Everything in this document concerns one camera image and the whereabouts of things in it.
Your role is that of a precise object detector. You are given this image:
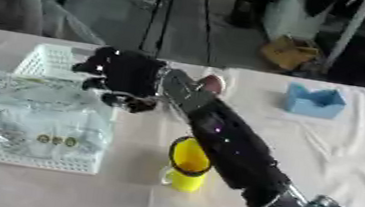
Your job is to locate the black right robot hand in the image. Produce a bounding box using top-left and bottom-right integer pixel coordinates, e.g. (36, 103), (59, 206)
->
(65, 41), (172, 118)

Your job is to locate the tan cardboard box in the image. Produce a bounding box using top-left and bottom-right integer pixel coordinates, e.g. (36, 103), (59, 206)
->
(256, 30), (324, 75)

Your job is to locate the blue open paper box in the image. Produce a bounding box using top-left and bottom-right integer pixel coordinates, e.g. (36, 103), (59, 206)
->
(281, 81), (351, 122)

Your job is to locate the black tripod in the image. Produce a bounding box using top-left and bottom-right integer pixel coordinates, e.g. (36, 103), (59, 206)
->
(135, 0), (221, 66)

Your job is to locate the white plastic basket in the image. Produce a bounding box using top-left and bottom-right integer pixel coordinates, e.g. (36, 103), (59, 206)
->
(0, 36), (128, 179)

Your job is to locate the pink round object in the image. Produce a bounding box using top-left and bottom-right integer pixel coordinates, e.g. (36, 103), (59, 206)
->
(199, 73), (230, 97)

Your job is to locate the clear printed plastic bag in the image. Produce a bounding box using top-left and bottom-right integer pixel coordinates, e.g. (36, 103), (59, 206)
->
(0, 65), (122, 169)

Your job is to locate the white plastic bag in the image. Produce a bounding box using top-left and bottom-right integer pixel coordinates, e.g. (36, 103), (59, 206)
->
(258, 0), (327, 47)

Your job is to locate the white pole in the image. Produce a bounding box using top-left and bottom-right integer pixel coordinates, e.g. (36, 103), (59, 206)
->
(319, 0), (365, 77)

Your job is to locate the yellow cup with handle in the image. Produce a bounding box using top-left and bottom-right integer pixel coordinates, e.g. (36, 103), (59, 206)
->
(157, 133), (217, 197)

